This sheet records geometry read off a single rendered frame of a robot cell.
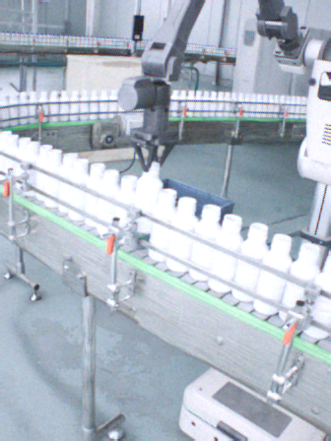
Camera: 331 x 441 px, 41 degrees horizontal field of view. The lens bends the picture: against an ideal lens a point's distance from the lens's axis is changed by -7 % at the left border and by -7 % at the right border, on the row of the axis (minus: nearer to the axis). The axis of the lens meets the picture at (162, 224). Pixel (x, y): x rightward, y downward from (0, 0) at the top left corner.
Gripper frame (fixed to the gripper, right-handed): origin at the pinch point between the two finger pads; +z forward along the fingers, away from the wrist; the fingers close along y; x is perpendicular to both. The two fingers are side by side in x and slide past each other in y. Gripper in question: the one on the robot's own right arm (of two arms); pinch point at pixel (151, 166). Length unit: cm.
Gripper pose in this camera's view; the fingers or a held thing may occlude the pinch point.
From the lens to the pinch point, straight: 106.8
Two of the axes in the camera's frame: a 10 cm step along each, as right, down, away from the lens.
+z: -0.9, 9.0, 4.2
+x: 7.6, 3.3, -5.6
